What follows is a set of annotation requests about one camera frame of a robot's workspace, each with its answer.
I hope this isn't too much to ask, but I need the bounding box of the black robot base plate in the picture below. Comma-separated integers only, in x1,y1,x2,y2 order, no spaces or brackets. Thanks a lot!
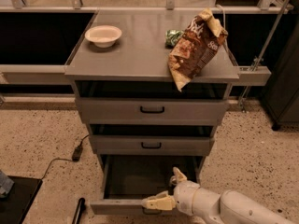
0,176,43,224

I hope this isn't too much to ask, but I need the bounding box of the black power adapter with cable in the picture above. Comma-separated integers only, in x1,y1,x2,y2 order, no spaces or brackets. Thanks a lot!
41,135,89,180

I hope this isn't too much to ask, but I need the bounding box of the grey drawer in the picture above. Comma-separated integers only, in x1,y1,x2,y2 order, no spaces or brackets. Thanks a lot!
90,124,215,156
91,155,205,216
76,80,228,125

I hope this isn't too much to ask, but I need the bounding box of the metal diagonal pole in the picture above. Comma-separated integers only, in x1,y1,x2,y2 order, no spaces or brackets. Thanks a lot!
237,0,298,111

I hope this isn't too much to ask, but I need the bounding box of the grey middle drawer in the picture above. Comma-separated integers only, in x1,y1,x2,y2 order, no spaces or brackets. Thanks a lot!
90,124,215,156

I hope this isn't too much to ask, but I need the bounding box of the grey top drawer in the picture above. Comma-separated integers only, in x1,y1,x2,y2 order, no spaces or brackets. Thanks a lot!
76,80,228,125

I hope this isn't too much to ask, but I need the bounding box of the dark cabinet at right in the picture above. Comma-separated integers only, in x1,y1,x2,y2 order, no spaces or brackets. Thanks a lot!
262,23,299,131

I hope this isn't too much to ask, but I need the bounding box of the white bowl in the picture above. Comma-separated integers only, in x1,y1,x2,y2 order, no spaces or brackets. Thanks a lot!
85,25,122,48

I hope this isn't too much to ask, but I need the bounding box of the black cylindrical handle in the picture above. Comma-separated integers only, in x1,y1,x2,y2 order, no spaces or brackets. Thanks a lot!
72,198,86,224

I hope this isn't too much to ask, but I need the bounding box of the grey drawer cabinet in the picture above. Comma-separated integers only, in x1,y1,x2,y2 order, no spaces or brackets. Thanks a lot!
64,8,241,161

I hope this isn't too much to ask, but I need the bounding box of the green crumpled snack bag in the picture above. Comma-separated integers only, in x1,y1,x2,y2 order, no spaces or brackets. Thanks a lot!
165,29,184,47

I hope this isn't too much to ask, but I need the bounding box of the blue grey object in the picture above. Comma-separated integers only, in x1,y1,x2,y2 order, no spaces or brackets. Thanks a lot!
0,170,14,198

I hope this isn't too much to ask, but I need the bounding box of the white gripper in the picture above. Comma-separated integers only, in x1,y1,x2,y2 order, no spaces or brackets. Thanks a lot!
141,167,200,216

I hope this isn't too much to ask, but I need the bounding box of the white cable on counter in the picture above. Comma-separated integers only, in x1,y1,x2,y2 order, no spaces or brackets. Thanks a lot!
214,4,240,67

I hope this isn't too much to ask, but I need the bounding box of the grey bottom drawer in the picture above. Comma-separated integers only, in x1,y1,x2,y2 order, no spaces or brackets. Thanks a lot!
91,155,205,216

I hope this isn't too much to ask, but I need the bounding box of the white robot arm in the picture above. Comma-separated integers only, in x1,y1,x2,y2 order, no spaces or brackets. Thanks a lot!
141,167,295,224

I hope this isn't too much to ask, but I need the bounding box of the brown chip bag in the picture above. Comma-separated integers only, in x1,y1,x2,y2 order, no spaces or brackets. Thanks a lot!
167,8,228,91

